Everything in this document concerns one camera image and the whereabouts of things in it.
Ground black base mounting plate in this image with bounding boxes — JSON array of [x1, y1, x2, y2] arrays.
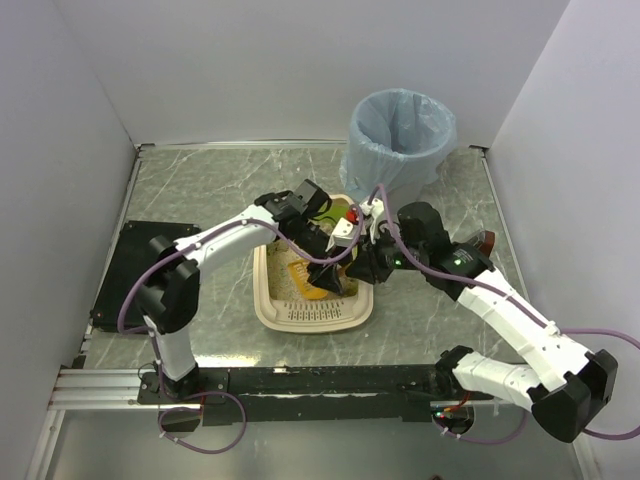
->
[[137, 364, 465, 426]]

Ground brown wooden metronome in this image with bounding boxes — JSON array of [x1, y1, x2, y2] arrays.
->
[[465, 230, 496, 269]]

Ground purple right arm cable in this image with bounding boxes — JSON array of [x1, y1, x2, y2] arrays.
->
[[364, 183, 640, 445]]

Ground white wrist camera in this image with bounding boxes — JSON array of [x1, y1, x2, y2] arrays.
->
[[359, 198, 387, 243], [327, 206, 362, 250]]

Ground grey bin with blue bag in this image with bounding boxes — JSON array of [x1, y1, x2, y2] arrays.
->
[[339, 88, 457, 212]]

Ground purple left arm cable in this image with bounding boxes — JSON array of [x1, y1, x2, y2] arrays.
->
[[117, 219, 361, 455]]

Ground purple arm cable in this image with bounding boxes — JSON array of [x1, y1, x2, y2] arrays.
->
[[117, 219, 361, 455], [364, 183, 640, 445]]

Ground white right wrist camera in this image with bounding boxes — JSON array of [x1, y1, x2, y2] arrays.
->
[[359, 198, 387, 243]]

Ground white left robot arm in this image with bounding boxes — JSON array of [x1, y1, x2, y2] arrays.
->
[[127, 180, 358, 399]]

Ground beige green litter box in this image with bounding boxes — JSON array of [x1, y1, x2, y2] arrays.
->
[[253, 193, 377, 335]]

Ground beige cat litter pellets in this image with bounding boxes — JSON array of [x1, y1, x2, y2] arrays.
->
[[266, 238, 339, 301]]

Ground orange plastic litter scoop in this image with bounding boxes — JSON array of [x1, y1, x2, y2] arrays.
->
[[287, 260, 350, 301]]

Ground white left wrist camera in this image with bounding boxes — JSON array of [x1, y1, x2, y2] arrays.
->
[[327, 206, 362, 250]]

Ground aluminium frame rail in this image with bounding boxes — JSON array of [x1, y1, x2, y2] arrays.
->
[[48, 369, 149, 411]]

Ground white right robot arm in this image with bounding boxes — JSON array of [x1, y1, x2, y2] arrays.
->
[[342, 199, 618, 443]]

